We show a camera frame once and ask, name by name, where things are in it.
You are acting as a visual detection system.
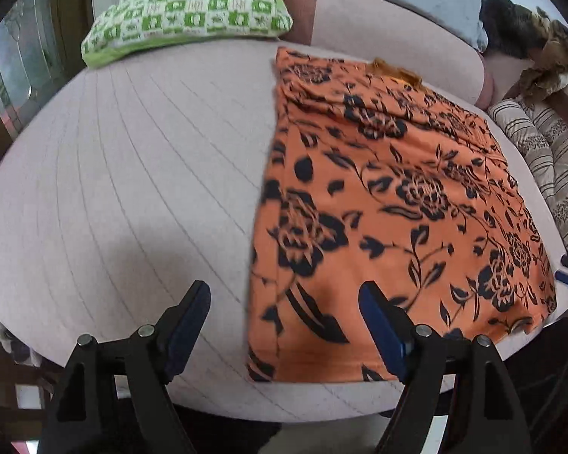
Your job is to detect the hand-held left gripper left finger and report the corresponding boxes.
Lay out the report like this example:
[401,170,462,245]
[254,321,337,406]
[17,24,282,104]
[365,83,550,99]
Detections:
[37,280,212,454]

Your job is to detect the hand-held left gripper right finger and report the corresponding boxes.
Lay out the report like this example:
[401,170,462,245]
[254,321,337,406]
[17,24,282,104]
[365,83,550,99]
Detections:
[358,281,534,454]

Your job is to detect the orange black floral garment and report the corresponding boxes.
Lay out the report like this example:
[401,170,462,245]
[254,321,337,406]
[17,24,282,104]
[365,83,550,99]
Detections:
[246,47,558,384]

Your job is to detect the beige striped quilt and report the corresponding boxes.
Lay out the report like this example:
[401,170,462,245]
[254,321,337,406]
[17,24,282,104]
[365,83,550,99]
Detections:
[487,97,568,256]

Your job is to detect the pink quilted bed sheet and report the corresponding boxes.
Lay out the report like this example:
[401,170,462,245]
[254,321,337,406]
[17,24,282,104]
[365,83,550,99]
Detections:
[0,38,568,424]

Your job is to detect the brown patterned cloth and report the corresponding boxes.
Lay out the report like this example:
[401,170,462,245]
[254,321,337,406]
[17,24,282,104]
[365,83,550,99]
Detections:
[518,7,568,102]

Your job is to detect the black furry garment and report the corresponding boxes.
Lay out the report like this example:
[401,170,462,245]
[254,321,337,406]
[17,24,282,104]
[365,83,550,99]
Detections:
[478,0,557,60]

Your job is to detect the pink two-tone bolster pillow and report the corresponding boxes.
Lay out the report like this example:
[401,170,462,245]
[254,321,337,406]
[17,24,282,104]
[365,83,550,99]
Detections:
[281,0,495,107]

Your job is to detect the patterned glass door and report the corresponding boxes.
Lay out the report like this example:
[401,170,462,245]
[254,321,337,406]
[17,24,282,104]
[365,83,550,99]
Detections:
[0,0,91,152]

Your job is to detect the green white patterned pillow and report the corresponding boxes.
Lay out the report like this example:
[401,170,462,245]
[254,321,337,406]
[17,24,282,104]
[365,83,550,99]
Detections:
[80,0,294,68]

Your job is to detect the wooden furniture frame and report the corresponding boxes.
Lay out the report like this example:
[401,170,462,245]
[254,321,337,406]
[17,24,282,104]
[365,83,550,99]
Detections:
[0,303,67,454]

